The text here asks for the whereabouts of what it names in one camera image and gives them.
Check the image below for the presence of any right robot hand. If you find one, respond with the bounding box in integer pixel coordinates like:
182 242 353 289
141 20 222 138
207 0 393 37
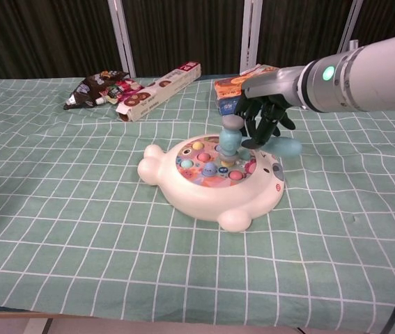
235 65 309 150

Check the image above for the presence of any light blue toy hammer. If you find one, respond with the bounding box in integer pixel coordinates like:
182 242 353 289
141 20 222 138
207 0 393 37
217 116 302 168

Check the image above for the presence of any white whack-a-mole toy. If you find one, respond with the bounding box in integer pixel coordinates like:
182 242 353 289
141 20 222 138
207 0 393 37
137 133 286 233

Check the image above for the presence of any orange and blue biscuit box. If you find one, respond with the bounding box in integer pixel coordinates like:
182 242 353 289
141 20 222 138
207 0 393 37
213 64 278 116

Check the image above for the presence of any long beige cookie box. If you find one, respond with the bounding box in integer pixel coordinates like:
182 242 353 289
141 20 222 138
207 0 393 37
115 61 202 123

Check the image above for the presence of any red snack packet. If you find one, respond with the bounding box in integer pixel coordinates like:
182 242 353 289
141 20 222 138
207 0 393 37
95 79 146 105

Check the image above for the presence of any dark brown snack bag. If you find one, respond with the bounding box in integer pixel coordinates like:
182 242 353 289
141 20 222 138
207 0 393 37
63 70 131 111

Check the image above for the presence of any green checked tablecloth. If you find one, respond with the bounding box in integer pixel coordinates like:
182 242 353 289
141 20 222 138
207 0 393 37
0 64 395 324

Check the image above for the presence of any white partition post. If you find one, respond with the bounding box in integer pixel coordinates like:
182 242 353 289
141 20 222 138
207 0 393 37
107 0 137 78
336 0 364 53
240 0 264 74

